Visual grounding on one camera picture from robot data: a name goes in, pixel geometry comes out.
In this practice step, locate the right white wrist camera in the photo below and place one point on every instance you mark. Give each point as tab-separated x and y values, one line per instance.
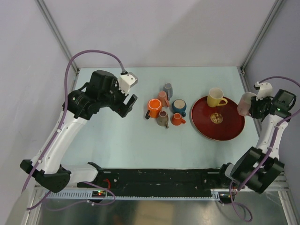
265	89

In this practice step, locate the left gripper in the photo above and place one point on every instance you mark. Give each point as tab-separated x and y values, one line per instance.
121	108

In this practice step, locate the blue mug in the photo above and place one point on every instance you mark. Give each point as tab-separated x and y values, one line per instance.
179	106

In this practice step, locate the brown grey mug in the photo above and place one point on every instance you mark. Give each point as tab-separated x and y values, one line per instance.
163	119

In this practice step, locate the left aluminium frame post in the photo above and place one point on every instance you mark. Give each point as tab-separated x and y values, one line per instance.
53	27

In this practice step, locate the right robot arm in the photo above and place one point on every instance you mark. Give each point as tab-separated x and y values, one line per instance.
260	165

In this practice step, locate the large orange mug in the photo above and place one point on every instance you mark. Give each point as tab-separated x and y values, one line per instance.
154	107

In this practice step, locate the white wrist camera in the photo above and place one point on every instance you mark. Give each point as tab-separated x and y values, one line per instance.
126	82
265	89

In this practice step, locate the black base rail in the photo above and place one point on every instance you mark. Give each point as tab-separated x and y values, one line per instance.
186	183

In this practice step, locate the white slotted cable duct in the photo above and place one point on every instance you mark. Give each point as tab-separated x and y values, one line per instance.
94	195

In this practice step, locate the grey purple mug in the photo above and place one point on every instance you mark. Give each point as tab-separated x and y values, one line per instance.
168	89

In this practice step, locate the salmon mug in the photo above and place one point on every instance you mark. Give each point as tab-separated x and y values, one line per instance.
162	96

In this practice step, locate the small orange mug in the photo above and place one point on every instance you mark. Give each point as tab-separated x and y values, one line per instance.
177	119

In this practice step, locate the red round tray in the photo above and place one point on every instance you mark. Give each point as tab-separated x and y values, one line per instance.
220	123

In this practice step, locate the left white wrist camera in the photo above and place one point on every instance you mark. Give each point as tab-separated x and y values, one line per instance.
126	82

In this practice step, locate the right aluminium frame post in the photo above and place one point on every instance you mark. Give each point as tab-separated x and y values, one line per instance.
273	13

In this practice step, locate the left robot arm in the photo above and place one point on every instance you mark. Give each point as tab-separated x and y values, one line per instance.
103	90

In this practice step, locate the aluminium frame post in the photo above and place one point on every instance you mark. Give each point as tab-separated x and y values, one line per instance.
53	27
273	13

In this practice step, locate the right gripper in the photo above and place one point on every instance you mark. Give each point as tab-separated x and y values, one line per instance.
254	103

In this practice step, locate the pink mug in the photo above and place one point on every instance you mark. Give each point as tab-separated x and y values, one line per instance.
245	104

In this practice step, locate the yellow mug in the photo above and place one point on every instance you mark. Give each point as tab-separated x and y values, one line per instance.
216	98

